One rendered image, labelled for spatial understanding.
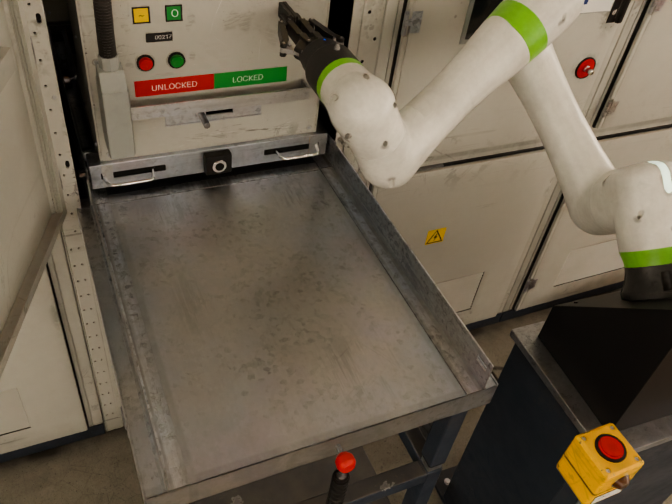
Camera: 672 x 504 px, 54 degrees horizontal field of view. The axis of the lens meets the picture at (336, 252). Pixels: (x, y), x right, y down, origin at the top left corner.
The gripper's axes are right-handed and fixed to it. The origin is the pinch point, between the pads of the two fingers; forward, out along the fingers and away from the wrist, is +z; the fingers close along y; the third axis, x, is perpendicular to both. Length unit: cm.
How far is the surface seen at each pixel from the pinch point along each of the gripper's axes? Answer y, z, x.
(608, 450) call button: 23, -88, -32
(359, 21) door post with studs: 15.7, -0.4, -2.0
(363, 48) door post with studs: 17.3, -0.8, -8.0
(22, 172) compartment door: -53, -8, -22
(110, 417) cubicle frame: -47, -1, -116
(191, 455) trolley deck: -37, -64, -38
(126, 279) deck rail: -39, -25, -38
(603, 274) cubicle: 133, -3, -109
